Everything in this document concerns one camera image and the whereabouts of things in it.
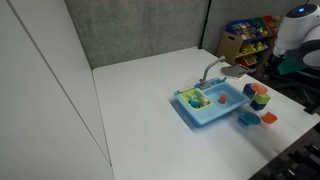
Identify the orange plate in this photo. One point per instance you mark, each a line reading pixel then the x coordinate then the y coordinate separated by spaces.
pixel 259 88

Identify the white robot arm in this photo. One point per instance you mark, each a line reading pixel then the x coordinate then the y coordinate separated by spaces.
pixel 293 30

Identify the light blue toy sink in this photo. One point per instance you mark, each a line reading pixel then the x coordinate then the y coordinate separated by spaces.
pixel 203 116

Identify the grey metal mounting plate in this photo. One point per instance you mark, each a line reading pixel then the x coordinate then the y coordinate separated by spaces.
pixel 235 71

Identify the yellow-green dish rack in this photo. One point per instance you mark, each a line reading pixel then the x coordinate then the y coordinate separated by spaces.
pixel 185 95

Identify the blue toy dish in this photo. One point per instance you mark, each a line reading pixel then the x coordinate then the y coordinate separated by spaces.
pixel 194 103

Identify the grey toy faucet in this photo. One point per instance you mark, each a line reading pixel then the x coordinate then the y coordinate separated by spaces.
pixel 207 70

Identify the black stand pole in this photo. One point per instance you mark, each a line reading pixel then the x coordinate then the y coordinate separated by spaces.
pixel 203 23

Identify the dark blue cube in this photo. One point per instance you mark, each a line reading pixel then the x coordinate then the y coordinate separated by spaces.
pixel 247 88
pixel 257 106

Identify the blue plastic bowl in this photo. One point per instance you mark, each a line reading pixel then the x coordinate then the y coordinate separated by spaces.
pixel 249 119

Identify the light green cube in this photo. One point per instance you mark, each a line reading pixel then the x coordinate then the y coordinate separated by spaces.
pixel 262 98

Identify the toy shelf with coloured bins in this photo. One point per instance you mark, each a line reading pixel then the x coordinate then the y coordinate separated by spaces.
pixel 253 36

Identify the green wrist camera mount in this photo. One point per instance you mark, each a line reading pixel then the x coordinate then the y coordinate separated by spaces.
pixel 290 64

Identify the black metal equipment frame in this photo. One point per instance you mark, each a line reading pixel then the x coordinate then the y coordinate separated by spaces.
pixel 300 163

